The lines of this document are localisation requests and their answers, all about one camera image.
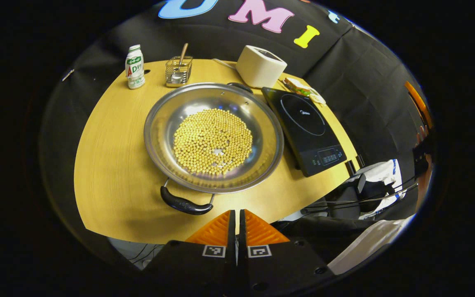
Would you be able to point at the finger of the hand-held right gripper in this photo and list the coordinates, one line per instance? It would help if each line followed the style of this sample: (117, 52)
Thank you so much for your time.
(421, 105)

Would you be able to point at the pile of soybeans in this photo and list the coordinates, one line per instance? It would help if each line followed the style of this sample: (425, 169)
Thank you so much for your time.
(212, 140)

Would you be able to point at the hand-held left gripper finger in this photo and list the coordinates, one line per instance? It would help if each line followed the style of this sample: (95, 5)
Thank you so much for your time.
(241, 235)
(232, 231)

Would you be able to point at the black induction cooktop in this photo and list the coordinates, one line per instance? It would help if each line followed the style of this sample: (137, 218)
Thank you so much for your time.
(303, 123)

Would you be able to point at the person's white garment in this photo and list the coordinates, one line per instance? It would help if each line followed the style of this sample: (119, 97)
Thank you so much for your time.
(369, 247)

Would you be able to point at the white and black cloth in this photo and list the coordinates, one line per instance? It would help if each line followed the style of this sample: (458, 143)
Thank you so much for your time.
(386, 173)

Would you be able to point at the sandwich with lettuce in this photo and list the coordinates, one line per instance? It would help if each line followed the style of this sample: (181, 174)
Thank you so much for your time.
(297, 86)

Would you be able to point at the white toaster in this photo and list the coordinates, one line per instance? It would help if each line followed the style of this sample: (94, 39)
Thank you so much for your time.
(260, 68)

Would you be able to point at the white green drink bottle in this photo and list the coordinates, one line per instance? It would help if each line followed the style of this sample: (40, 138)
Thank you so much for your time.
(135, 68)

